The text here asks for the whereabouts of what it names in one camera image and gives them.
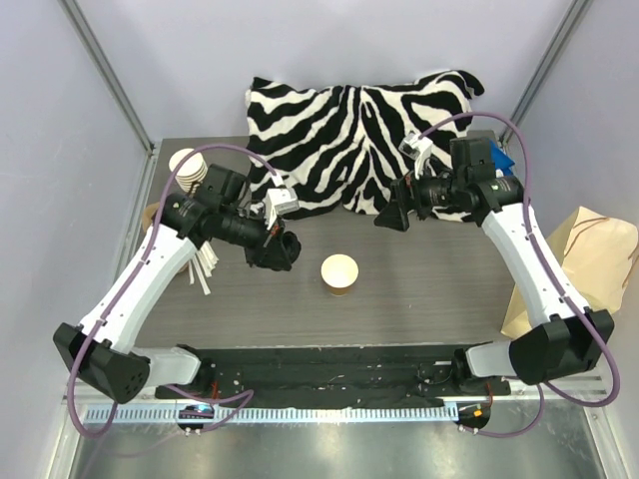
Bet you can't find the single brown paper cup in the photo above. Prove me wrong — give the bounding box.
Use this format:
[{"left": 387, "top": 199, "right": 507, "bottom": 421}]
[{"left": 320, "top": 253, "right": 359, "bottom": 296}]

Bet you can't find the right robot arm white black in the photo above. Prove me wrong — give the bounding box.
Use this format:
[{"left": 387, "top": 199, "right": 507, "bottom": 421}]
[{"left": 374, "top": 133, "right": 614, "bottom": 394}]

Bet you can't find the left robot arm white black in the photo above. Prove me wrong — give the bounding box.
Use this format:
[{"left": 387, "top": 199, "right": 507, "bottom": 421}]
[{"left": 53, "top": 166, "right": 301, "bottom": 404}]

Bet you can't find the white wrapped straws bundle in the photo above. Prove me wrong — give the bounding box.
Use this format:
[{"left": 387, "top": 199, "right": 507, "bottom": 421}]
[{"left": 188, "top": 241, "right": 219, "bottom": 295}]

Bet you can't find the blue cloth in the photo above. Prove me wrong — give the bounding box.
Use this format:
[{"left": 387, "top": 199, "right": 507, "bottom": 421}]
[{"left": 490, "top": 141, "right": 515, "bottom": 176}]

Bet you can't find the zebra print pillow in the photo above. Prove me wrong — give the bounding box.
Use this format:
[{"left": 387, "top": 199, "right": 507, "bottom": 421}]
[{"left": 245, "top": 70, "right": 484, "bottom": 220}]

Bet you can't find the stack of brown paper cups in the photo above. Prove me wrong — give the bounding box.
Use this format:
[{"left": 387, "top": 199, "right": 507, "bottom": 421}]
[{"left": 169, "top": 148, "right": 208, "bottom": 193}]

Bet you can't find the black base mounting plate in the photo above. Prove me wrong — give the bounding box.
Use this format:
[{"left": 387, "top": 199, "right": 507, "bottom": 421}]
[{"left": 184, "top": 344, "right": 511, "bottom": 409}]

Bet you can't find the brown cardboard cup carrier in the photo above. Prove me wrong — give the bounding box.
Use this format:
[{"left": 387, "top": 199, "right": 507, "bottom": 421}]
[{"left": 141, "top": 203, "right": 159, "bottom": 234}]

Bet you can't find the brown paper bag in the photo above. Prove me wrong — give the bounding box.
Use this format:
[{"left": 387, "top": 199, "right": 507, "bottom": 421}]
[{"left": 500, "top": 205, "right": 639, "bottom": 343}]

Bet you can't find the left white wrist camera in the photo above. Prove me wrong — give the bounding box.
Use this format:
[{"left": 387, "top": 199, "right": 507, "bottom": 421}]
[{"left": 264, "top": 188, "right": 300, "bottom": 230}]

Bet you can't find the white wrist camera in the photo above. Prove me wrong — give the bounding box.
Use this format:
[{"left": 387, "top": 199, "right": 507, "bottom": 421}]
[
  {"left": 264, "top": 188, "right": 300, "bottom": 230},
  {"left": 398, "top": 132, "right": 433, "bottom": 180}
]

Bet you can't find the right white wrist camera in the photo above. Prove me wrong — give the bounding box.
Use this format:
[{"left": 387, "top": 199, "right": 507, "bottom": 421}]
[{"left": 398, "top": 132, "right": 433, "bottom": 180}]

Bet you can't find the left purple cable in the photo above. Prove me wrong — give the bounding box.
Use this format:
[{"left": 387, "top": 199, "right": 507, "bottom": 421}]
[{"left": 67, "top": 144, "right": 289, "bottom": 440}]

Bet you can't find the purple cable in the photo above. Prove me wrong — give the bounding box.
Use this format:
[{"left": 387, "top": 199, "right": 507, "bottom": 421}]
[
  {"left": 67, "top": 144, "right": 289, "bottom": 440},
  {"left": 418, "top": 112, "right": 620, "bottom": 440}
]

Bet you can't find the white slotted cable duct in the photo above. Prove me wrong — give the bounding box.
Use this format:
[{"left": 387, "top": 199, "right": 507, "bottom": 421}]
[{"left": 114, "top": 402, "right": 458, "bottom": 425}]

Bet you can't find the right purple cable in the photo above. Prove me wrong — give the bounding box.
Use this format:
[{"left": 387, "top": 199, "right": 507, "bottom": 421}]
[{"left": 418, "top": 112, "right": 620, "bottom": 440}]

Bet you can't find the right aluminium frame post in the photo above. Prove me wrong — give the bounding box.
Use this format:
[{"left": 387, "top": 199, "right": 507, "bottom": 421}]
[{"left": 510, "top": 0, "right": 593, "bottom": 128}]

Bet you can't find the aluminium frame post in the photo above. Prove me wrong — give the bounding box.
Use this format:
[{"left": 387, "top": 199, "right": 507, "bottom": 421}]
[
  {"left": 510, "top": 0, "right": 593, "bottom": 128},
  {"left": 57, "top": 0, "right": 155, "bottom": 156}
]

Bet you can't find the left aluminium frame post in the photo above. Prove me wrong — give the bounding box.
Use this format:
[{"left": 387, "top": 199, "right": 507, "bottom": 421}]
[{"left": 57, "top": 0, "right": 155, "bottom": 156}]

